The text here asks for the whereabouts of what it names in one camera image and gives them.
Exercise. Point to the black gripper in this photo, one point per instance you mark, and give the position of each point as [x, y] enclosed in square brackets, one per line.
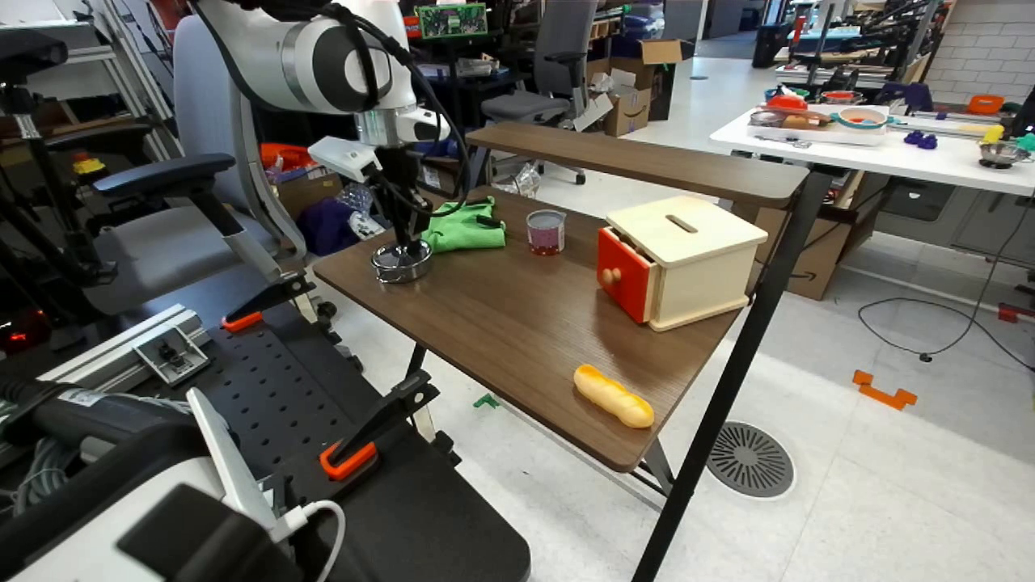
[402, 179]

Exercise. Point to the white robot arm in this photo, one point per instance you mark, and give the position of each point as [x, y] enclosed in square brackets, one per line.
[312, 64]

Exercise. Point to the silver metal pot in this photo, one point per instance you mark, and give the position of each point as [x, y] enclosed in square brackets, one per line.
[402, 274]

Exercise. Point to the green cloth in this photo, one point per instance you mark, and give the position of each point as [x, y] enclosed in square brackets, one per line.
[464, 229]

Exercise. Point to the purple bag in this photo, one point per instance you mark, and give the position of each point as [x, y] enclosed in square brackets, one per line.
[325, 227]

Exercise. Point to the clear cup red contents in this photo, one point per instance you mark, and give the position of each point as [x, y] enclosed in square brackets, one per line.
[544, 234]

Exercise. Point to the green circuit board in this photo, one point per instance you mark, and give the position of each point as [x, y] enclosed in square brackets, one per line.
[454, 18]

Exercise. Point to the grey mesh office chair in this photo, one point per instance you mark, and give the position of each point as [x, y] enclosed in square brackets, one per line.
[560, 53]

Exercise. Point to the small cardboard box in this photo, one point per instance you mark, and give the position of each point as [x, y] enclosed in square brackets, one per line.
[626, 110]

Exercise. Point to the cluttered back work table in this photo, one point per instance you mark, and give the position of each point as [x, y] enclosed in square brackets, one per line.
[648, 161]

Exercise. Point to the grey office chair black armrests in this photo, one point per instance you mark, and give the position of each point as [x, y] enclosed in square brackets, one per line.
[164, 172]

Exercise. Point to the wooden box red drawer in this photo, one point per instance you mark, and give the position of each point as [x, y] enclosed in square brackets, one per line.
[692, 260]

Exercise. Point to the tall open cardboard box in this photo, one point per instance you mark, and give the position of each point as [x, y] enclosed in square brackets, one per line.
[662, 64]

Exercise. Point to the yellow emergency stop button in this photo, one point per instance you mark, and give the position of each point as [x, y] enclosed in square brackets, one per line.
[86, 166]

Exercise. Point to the brown wooden table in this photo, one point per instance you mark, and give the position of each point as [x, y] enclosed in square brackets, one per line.
[747, 358]

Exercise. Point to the round floor drain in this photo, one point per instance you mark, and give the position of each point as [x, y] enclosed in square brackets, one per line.
[748, 461]

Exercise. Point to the cardboard box under shelf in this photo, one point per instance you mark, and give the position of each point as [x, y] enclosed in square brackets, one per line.
[820, 253]

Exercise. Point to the white work table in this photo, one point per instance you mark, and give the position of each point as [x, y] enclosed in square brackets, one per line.
[863, 150]

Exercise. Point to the purple toy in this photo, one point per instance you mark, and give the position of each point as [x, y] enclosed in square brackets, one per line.
[920, 137]

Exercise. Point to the orange bowl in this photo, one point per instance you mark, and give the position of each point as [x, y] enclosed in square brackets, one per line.
[989, 105]

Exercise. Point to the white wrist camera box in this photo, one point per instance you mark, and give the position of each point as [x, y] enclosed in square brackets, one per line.
[343, 160]

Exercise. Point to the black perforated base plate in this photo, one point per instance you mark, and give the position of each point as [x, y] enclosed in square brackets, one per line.
[294, 432]

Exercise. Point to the aluminium extrusion rail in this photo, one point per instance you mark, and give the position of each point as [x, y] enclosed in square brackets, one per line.
[117, 345]

